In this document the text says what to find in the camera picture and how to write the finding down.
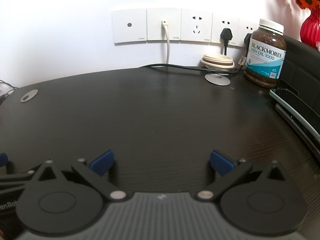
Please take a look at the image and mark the black box on desk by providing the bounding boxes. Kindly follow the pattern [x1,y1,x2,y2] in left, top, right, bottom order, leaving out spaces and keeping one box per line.
[278,35,320,113]

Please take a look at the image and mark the brown fish oil bottle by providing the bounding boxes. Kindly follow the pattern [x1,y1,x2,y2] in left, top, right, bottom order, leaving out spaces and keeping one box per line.
[244,19,286,88]

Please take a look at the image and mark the silver desk grommet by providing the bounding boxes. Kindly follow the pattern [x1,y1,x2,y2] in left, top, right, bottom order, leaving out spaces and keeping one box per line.
[20,89,39,103]
[204,74,231,86]

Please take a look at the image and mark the white wall socket panel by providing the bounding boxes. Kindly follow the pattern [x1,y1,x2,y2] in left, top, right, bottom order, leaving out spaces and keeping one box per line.
[112,8,258,47]

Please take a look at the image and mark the silver desk grommet left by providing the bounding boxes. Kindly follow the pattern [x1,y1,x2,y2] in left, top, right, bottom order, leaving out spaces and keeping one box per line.
[20,89,39,103]

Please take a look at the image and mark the red ribbed vase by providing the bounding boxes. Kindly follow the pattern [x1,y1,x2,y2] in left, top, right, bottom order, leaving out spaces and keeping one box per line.
[300,8,319,50]

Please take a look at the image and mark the black power plug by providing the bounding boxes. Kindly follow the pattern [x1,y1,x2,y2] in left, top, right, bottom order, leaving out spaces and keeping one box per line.
[244,33,252,48]
[220,28,233,55]

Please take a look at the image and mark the silver desk grommet right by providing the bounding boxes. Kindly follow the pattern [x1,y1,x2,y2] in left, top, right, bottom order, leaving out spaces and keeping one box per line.
[204,74,231,86]

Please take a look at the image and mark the white charging cable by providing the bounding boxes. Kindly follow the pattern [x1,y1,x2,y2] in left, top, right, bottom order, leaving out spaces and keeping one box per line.
[161,20,171,65]

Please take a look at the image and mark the black power cable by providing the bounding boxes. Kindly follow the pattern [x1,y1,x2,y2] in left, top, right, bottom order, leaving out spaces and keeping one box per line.
[138,63,245,74]

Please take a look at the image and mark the dark phone on desk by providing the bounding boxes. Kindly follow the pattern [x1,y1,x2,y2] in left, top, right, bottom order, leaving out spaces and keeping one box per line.
[269,88,319,158]

